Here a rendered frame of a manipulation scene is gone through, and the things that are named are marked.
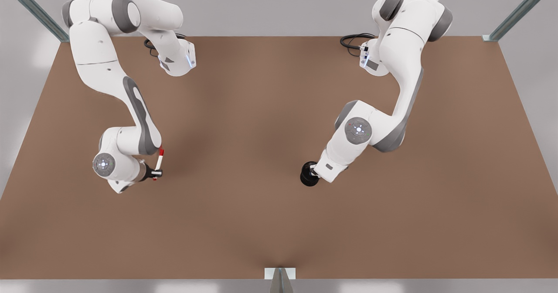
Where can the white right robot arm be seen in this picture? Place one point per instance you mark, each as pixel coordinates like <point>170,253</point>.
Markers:
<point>93,53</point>

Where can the red and white pen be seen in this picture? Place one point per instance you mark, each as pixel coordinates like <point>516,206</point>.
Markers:
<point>160,155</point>

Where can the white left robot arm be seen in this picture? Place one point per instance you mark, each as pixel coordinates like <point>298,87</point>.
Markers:
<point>399,53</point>

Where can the silver frame post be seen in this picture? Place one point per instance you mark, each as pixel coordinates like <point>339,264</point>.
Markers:
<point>280,280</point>
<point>32,8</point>
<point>518,11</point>

